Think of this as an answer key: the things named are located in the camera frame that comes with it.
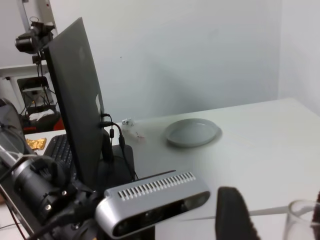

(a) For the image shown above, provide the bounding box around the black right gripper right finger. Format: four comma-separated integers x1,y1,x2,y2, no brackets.
309,193,320,240

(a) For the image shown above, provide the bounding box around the white plate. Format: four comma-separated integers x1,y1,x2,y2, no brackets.
164,118,222,148

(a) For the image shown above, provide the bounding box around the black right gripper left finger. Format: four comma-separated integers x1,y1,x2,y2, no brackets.
215,186,260,240

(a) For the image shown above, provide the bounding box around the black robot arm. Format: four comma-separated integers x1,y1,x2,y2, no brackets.
0,99,320,240

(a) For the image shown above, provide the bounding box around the dark grey monitor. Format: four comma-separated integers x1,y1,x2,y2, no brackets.
43,17,104,190

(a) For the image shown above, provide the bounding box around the gold foil wrapper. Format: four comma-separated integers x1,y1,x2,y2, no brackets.
26,138,47,151

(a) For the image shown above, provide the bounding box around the crumpled white wrapper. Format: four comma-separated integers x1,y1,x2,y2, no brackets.
121,117,135,128

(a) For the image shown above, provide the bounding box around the clear glass test tube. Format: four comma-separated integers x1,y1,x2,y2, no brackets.
283,200,316,240

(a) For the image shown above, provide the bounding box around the silver depth camera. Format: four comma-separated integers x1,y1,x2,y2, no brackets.
94,171,211,239

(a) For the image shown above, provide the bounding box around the black camera on stand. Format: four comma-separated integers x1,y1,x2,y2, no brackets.
15,18,55,65

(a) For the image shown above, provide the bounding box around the black keyboard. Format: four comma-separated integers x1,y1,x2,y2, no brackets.
44,134,77,180

